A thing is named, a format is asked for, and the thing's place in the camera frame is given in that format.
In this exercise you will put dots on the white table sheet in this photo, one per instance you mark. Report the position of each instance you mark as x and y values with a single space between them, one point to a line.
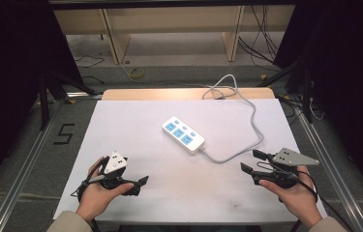
169 183

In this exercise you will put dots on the person's right hand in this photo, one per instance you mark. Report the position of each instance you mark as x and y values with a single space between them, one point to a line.
298 199

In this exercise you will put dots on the person's left hand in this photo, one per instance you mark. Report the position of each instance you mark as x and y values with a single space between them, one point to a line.
96 196

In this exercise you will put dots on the white power strip blue sockets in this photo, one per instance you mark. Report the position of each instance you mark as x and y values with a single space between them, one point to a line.
182 141

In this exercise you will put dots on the black metal stand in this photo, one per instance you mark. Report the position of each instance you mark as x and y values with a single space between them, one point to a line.
44 100
305 90

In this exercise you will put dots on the dark curtain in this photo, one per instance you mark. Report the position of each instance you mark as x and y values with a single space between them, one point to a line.
350 80
8 80

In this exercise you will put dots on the aluminium rail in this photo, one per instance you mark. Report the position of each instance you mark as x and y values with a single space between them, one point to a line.
334 167
24 167

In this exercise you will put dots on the light wooden desk frame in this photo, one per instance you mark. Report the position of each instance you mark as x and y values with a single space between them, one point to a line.
121 38

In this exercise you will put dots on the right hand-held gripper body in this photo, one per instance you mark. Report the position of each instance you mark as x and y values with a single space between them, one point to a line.
293 158

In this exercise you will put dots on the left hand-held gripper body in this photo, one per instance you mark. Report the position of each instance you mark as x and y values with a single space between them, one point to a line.
115 163

